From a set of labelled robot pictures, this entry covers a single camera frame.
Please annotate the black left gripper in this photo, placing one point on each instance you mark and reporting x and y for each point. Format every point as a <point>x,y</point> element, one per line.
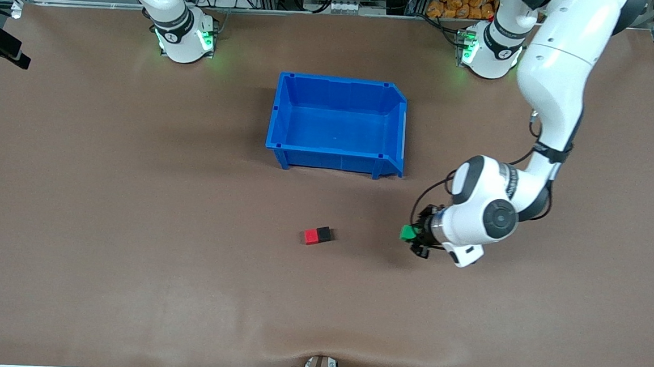
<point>428,228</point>

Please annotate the green cube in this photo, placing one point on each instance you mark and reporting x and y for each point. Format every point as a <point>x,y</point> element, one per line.
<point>409,233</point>

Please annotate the black cube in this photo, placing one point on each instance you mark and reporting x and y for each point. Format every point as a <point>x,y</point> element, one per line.
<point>325,234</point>

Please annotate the red cube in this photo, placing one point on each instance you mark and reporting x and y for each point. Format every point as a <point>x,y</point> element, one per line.
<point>310,237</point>

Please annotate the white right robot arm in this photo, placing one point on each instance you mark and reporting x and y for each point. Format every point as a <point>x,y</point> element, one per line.
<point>177,32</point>

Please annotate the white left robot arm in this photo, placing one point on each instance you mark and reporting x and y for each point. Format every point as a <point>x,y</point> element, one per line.
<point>555,78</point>

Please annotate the blue plastic storage bin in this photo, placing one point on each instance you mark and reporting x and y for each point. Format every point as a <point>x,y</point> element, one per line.
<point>336,130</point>

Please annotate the orange snack bags pile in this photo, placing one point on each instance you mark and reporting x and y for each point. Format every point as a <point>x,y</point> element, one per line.
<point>457,3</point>

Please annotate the brown table mat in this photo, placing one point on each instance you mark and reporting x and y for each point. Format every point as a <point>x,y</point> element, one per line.
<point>185,265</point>

